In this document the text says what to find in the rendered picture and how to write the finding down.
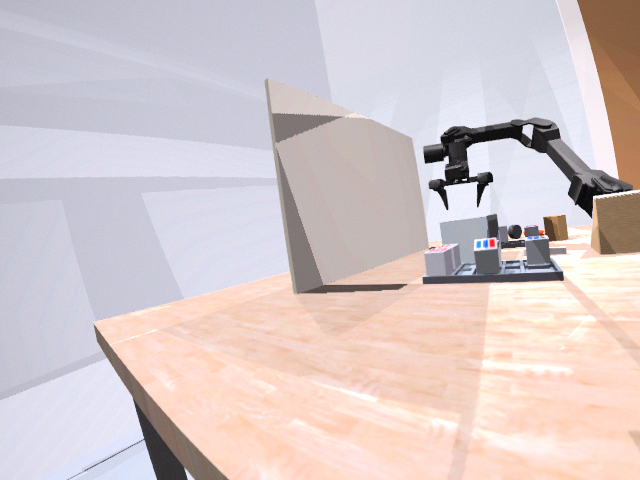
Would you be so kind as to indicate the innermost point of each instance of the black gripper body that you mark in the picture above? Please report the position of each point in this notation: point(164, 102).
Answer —
point(486, 177)

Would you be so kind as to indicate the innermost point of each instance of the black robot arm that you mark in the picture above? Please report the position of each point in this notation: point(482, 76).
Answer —
point(585, 182)

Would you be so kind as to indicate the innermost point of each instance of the black short cylinder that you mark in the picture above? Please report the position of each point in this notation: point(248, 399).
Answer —
point(514, 231)

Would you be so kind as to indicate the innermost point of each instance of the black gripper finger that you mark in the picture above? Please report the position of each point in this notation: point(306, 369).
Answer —
point(444, 197)
point(480, 190)

